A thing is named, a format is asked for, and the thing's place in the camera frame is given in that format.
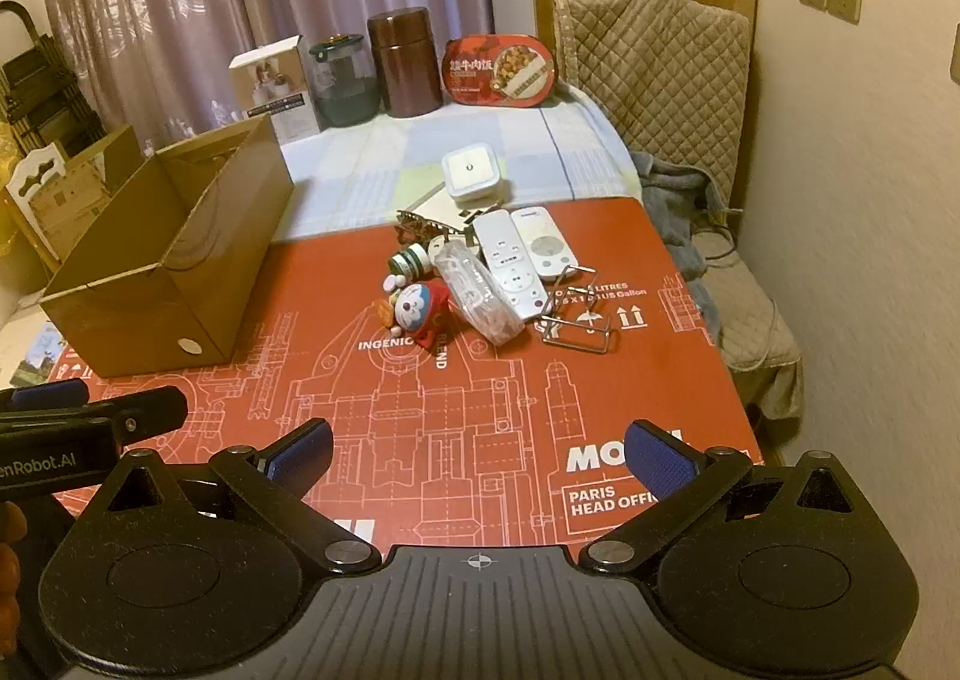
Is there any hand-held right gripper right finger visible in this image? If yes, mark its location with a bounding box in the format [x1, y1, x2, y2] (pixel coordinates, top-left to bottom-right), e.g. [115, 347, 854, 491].
[579, 420, 890, 574]

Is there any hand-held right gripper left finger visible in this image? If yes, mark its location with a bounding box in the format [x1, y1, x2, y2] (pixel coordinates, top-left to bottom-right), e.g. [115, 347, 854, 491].
[75, 419, 382, 572]

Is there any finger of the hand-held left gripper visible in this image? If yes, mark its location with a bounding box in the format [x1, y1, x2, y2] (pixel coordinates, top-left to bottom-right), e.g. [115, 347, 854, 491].
[0, 381, 89, 413]
[0, 386, 190, 443]

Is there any cardboard box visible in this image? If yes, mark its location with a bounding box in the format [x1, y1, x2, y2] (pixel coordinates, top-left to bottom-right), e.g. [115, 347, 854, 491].
[37, 114, 295, 380]

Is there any blue cat figurine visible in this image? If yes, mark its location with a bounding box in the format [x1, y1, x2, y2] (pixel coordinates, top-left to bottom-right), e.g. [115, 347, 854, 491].
[373, 273, 456, 356]

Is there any green white small roll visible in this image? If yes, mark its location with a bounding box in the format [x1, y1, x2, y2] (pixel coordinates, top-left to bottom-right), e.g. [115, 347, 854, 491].
[386, 245, 436, 281]

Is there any clear plastic bag with cable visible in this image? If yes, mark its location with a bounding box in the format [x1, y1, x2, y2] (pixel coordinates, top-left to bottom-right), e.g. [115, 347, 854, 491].
[435, 241, 526, 347]

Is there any white remote with round pad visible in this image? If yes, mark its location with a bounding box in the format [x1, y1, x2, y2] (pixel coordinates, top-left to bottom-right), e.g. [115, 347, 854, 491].
[512, 204, 578, 276]

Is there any white remote with many buttons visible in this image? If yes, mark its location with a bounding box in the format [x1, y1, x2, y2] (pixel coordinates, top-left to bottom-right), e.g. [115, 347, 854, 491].
[474, 209, 548, 321]

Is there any white card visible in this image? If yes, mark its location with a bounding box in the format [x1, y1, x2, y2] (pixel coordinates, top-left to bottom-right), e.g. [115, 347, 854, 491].
[416, 189, 481, 231]

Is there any white square container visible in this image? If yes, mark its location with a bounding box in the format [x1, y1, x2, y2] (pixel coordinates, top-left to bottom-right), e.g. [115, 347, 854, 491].
[441, 142, 505, 205]

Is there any person's left hand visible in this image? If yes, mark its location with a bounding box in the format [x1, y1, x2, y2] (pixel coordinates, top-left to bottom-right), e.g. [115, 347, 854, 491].
[0, 500, 29, 658]

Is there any green picture box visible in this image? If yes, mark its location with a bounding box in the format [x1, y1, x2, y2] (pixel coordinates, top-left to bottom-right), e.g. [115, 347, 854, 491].
[4, 321, 68, 389]

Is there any red printed mat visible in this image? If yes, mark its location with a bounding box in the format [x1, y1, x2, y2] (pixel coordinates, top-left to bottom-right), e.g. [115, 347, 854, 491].
[45, 196, 766, 565]

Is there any brown printed carton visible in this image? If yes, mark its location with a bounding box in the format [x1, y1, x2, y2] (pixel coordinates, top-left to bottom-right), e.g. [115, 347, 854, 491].
[45, 125, 143, 254]

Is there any white ornate cardboard cutout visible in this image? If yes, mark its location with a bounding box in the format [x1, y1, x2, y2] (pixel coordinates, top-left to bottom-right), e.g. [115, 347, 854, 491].
[4, 142, 70, 255]

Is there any grey cloth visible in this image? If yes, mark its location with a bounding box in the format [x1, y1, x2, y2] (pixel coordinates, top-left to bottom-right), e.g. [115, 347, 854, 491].
[628, 151, 732, 351]

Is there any pastel checked tablecloth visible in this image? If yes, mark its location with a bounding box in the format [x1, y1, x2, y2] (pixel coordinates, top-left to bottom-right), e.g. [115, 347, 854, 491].
[274, 84, 646, 246]

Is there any white product box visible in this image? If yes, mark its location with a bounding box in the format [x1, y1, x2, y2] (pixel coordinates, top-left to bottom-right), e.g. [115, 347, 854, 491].
[229, 35, 323, 143]

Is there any glass jar with green lid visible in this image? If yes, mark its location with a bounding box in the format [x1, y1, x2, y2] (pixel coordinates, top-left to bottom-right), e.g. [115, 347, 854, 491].
[309, 33, 381, 127]

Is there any beige quilted chair cover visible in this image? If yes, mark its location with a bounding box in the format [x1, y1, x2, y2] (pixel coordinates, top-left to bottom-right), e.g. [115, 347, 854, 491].
[553, 0, 805, 419]

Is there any brown cylindrical canister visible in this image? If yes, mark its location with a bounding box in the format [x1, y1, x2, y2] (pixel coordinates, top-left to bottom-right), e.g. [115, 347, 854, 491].
[366, 7, 445, 119]

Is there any red oval food package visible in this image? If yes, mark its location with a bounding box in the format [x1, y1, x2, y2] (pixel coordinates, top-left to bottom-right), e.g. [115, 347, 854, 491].
[442, 33, 560, 109]

